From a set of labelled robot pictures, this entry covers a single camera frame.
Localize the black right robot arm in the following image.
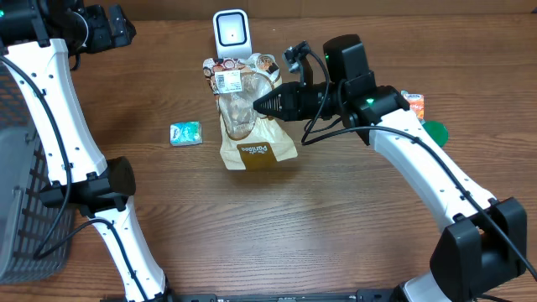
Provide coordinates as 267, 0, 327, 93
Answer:
253, 34, 534, 301

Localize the small teal tissue pack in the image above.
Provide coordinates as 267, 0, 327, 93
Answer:
169, 121, 203, 147

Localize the small orange snack packet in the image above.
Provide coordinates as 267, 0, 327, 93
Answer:
401, 91, 425, 123

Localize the green lid cream jar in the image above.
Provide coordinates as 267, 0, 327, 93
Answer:
422, 121, 449, 148

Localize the grey plastic mesh basket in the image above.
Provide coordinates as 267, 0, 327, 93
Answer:
1, 65, 70, 284

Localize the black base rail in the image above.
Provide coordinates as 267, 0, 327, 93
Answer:
100, 287, 474, 302

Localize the white barcode scanner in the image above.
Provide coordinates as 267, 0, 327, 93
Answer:
212, 8, 253, 59

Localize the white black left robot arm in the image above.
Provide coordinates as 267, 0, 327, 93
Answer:
1, 0, 174, 301

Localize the beige brown cookie pouch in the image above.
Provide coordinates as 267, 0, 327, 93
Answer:
202, 53, 298, 170

